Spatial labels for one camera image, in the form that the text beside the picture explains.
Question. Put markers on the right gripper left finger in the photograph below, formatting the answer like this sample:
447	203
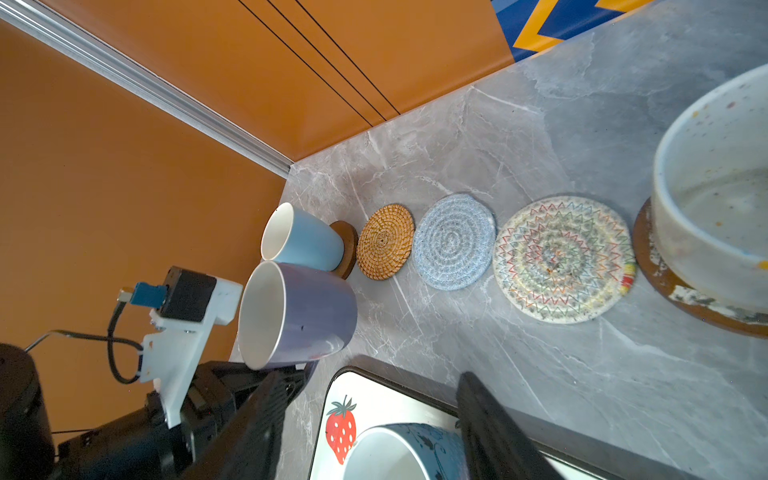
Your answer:
249	447

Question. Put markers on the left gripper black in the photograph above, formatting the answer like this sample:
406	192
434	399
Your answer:
140	445

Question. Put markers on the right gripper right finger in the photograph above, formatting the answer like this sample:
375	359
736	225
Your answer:
495	446

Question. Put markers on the white mug purple handle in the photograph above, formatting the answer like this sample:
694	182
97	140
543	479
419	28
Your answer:
291	314

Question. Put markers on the multicolour woven coaster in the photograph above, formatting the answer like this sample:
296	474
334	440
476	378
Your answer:
564	259

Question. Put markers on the grey blue rope coaster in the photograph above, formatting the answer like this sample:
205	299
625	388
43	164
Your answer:
453	242

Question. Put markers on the blue mug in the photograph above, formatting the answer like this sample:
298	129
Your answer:
407	451
296	237

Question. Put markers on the light brown wooden coaster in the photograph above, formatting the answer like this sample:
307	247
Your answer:
349	237

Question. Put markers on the dark brown wooden coaster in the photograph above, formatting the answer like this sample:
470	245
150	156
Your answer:
679	293

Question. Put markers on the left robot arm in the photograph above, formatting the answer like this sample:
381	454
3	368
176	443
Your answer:
28	450

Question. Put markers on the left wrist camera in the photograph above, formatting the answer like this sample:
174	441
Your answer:
184	308

